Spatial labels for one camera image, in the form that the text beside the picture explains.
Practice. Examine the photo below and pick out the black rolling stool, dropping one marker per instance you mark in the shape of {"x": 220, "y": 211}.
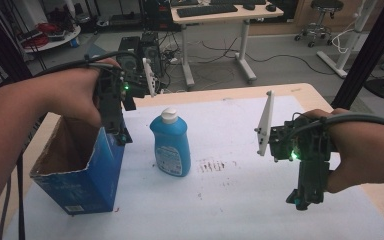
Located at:
{"x": 318, "y": 23}

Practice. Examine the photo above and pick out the black computer with red lights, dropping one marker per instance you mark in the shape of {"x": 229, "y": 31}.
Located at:
{"x": 160, "y": 15}

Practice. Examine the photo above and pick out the wooden desk with white legs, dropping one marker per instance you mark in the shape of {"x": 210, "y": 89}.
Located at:
{"x": 246, "y": 15}

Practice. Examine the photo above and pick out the black computer mouse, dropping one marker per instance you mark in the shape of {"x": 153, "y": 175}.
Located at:
{"x": 271, "y": 7}
{"x": 248, "y": 6}

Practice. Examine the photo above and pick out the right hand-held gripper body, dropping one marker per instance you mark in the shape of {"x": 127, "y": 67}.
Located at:
{"x": 313, "y": 166}

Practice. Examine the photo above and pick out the person's right hand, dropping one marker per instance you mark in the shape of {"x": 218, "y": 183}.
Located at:
{"x": 356, "y": 153}

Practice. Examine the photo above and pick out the person's left hand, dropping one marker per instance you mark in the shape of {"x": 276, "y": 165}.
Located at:
{"x": 70, "y": 93}

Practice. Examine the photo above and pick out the round white table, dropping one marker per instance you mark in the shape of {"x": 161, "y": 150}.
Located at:
{"x": 60, "y": 41}

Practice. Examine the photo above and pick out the black frame pole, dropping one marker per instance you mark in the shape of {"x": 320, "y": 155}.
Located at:
{"x": 366, "y": 53}

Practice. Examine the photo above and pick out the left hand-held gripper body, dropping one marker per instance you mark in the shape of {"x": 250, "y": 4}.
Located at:
{"x": 113, "y": 100}

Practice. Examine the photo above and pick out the blue bottle with white cap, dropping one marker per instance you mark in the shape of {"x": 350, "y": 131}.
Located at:
{"x": 171, "y": 143}

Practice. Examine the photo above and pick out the black keyboard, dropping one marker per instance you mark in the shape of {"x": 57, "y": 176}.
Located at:
{"x": 206, "y": 10}

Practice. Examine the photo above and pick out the blue cardboard box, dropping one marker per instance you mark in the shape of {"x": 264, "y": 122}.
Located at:
{"x": 90, "y": 180}

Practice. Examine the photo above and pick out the black computer tower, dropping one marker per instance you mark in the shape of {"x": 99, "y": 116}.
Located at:
{"x": 153, "y": 46}
{"x": 130, "y": 46}

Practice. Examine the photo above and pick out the white table mat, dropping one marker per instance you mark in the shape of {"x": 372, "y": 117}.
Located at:
{"x": 233, "y": 140}

